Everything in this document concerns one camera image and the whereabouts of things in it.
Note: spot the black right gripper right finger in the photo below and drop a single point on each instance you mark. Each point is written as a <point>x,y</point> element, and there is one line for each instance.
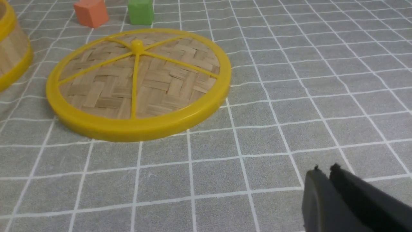
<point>373,207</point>

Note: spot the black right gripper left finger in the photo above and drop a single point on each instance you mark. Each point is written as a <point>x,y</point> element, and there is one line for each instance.
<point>323,207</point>

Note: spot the yellow woven steamer lid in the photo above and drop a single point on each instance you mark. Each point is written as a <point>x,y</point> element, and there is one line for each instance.
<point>139,85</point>

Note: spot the bamboo steamer base yellow rims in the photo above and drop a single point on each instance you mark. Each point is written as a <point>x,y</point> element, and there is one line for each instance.
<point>16,53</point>

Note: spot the grey checked tablecloth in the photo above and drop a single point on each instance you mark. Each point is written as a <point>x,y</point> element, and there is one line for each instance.
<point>314,82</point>

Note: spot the green cube block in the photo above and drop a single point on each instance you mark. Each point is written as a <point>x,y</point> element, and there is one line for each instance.
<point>140,12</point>

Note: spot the orange cube block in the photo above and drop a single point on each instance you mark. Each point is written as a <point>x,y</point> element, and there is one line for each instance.
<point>91,13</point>

